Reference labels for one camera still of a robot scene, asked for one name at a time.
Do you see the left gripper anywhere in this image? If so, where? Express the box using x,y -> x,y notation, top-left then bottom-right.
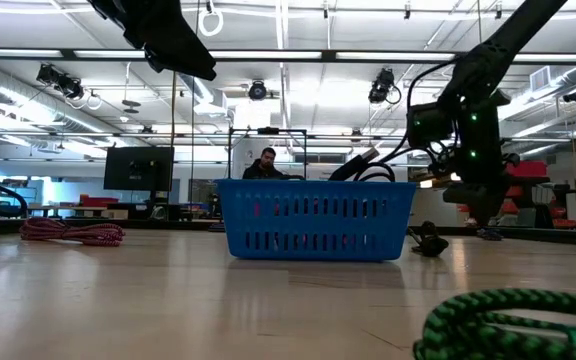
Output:
87,0 -> 218,81

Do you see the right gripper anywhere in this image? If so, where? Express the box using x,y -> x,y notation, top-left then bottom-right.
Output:
442,97 -> 522,226

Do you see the purple braided cable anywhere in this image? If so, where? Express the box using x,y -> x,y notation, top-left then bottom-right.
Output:
476,227 -> 505,242

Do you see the black USB cable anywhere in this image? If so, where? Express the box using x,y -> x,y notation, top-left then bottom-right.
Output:
328,146 -> 397,183

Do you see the dark red braided cable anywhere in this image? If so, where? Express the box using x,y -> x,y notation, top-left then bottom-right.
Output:
19,217 -> 126,248

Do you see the shelf with red bins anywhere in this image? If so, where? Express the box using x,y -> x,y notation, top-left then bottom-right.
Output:
505,159 -> 576,230

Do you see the black monitor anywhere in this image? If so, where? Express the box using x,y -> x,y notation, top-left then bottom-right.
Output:
103,145 -> 176,193

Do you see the person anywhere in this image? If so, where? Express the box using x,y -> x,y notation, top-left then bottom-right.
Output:
241,146 -> 286,181

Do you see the blue slotted plastic basket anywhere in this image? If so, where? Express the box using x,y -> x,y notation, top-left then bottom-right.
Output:
215,178 -> 418,263

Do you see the red box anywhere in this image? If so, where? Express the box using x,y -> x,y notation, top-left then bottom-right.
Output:
78,193 -> 120,209

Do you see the white cable ring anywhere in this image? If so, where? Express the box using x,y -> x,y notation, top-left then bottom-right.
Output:
198,6 -> 225,38

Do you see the bundled black cable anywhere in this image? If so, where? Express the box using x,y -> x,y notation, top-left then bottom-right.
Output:
406,220 -> 450,259

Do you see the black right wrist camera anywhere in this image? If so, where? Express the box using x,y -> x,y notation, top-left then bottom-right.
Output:
406,102 -> 455,149

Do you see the green braided cable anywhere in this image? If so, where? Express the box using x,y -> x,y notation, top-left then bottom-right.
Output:
411,287 -> 576,360

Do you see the black aluminium rig frame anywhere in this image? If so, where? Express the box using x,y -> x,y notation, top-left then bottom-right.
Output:
0,48 -> 576,246

